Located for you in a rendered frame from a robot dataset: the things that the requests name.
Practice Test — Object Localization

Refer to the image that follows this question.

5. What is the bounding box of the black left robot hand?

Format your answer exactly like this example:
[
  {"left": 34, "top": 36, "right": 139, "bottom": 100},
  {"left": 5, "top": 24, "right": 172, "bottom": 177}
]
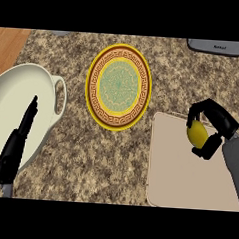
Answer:
[{"left": 0, "top": 92, "right": 40, "bottom": 187}]

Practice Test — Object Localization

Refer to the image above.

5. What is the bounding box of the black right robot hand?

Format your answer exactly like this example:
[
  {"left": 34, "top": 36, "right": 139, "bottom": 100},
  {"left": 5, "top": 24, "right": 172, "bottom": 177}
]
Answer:
[{"left": 183, "top": 97, "right": 239, "bottom": 163}]

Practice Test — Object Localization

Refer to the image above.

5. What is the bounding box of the yellow lemon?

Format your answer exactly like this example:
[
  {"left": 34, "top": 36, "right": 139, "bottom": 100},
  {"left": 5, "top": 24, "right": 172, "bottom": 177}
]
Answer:
[{"left": 185, "top": 119, "right": 211, "bottom": 150}]

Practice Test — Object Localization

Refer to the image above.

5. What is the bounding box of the beige tray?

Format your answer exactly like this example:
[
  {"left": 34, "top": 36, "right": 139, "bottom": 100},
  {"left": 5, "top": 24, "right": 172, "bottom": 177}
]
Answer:
[{"left": 145, "top": 110, "right": 239, "bottom": 213}]

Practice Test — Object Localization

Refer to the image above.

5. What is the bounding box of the yellow patterned plate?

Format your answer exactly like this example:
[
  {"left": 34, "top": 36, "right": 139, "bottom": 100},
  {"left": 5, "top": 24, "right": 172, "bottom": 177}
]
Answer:
[{"left": 82, "top": 40, "right": 156, "bottom": 134}]

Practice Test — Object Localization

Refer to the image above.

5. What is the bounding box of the grey appliance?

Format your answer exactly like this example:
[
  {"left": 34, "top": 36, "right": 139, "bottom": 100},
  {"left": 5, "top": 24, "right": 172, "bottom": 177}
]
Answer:
[{"left": 186, "top": 37, "right": 239, "bottom": 59}]

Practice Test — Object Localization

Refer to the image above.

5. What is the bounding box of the grey object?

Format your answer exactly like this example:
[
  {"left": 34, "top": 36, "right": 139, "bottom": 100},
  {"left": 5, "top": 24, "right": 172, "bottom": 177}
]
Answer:
[{"left": 51, "top": 29, "right": 72, "bottom": 37}]

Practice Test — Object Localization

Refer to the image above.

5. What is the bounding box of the white handled pot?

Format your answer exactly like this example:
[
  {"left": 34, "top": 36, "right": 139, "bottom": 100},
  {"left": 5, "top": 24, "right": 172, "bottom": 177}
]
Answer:
[{"left": 0, "top": 61, "right": 70, "bottom": 189}]

